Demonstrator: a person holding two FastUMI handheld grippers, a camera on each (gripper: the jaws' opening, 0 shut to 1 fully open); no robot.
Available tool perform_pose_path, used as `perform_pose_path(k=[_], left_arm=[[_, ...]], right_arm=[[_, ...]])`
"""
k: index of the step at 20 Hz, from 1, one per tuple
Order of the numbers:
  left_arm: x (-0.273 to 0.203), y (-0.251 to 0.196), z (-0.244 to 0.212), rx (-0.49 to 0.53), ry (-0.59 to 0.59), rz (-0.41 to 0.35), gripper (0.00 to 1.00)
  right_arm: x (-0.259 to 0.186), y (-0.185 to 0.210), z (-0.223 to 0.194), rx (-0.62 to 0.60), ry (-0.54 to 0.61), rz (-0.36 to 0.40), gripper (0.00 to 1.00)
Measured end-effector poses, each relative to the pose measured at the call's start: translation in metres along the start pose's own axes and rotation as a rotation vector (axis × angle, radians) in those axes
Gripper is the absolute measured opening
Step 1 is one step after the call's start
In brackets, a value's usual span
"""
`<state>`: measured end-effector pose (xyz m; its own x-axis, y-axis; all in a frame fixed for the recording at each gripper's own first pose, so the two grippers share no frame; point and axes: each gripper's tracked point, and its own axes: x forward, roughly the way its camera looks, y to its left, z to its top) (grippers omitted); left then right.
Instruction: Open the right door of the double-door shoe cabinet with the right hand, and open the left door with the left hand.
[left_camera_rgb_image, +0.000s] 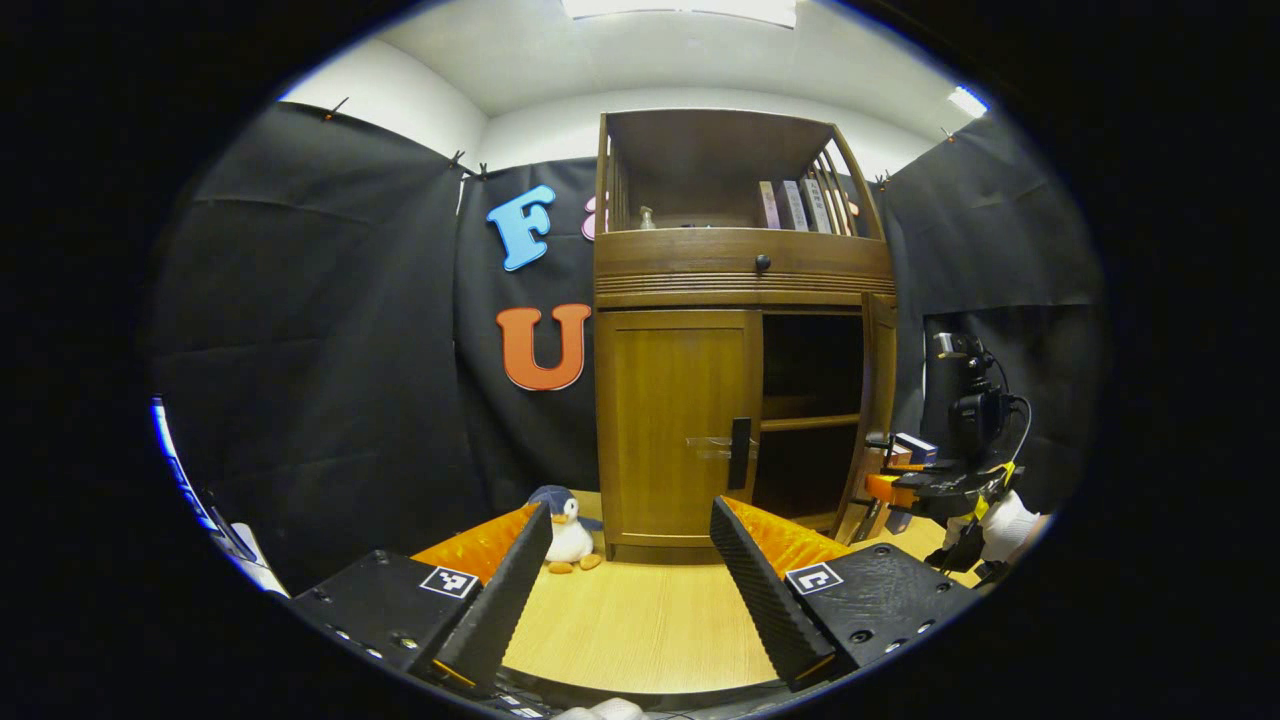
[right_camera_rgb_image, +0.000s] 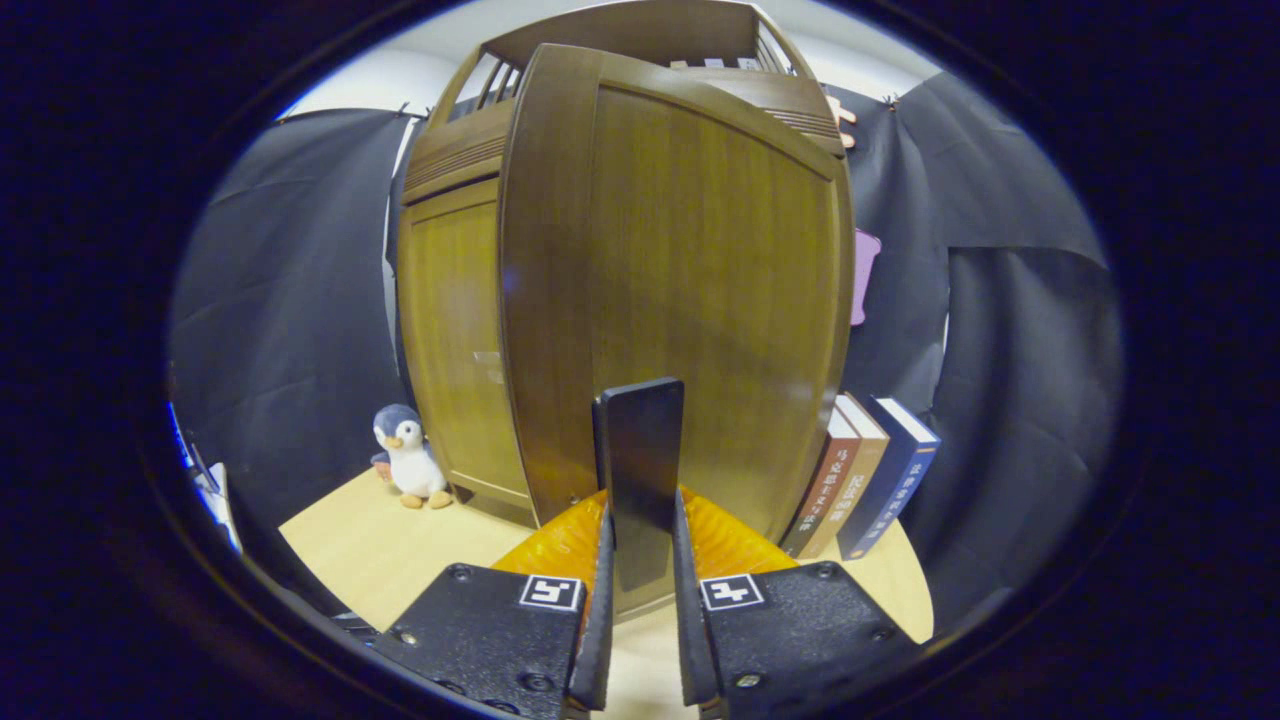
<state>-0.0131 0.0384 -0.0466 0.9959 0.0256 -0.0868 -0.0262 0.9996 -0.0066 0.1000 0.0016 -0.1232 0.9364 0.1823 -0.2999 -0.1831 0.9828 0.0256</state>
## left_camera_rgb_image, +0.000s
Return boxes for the wooden double-door shoe cabinet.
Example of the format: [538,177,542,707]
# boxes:
[593,108,899,567]

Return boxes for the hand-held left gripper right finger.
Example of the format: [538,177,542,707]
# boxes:
[708,494,988,694]

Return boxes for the wooden cabinet door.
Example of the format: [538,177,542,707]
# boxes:
[834,292,899,547]
[597,308,764,550]

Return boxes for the white blue object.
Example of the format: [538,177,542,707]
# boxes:
[150,397,293,601]

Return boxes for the plush penguin toy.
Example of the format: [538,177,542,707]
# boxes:
[527,485,605,575]

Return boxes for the wooden inner shelf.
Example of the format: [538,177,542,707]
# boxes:
[760,412,864,434]

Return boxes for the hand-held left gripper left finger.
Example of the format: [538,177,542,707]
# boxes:
[288,500,555,693]

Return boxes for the black backdrop cloth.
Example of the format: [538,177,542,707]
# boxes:
[150,100,1106,593]

